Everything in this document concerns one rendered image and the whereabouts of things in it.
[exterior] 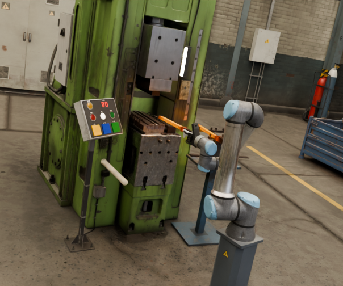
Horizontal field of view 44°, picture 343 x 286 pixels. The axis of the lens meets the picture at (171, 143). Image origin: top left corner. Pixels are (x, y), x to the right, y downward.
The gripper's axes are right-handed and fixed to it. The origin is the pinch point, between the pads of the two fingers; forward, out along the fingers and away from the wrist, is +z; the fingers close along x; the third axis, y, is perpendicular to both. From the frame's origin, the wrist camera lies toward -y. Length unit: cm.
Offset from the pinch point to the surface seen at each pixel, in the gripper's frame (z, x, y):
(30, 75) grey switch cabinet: 571, 19, 79
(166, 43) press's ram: 43, -4, -56
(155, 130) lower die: 41.4, -0.9, 14.5
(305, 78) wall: 516, 684, 16
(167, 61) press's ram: 43, 0, -43
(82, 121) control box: 21, -72, 3
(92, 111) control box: 24, -64, -4
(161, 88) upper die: 42.1, -1.6, -20.4
